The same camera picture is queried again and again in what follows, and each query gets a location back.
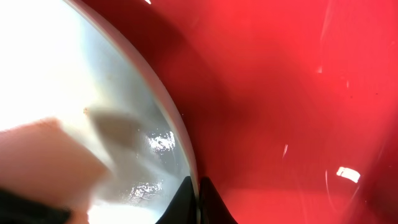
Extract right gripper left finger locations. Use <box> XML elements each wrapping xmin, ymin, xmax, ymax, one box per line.
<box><xmin>156</xmin><ymin>176</ymin><xmax>197</xmax><ymax>224</ymax></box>

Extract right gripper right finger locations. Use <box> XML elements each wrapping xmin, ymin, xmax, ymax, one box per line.
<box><xmin>199</xmin><ymin>177</ymin><xmax>238</xmax><ymax>224</ymax></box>

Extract green and orange sponge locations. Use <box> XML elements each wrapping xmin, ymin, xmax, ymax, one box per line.
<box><xmin>1</xmin><ymin>119</ymin><xmax>108</xmax><ymax>223</ymax></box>

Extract light blue plate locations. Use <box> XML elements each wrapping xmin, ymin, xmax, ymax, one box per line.
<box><xmin>1</xmin><ymin>1</ymin><xmax>198</xmax><ymax>223</ymax></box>

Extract red plastic tray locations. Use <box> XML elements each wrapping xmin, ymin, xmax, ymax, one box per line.
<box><xmin>88</xmin><ymin>0</ymin><xmax>397</xmax><ymax>223</ymax></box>

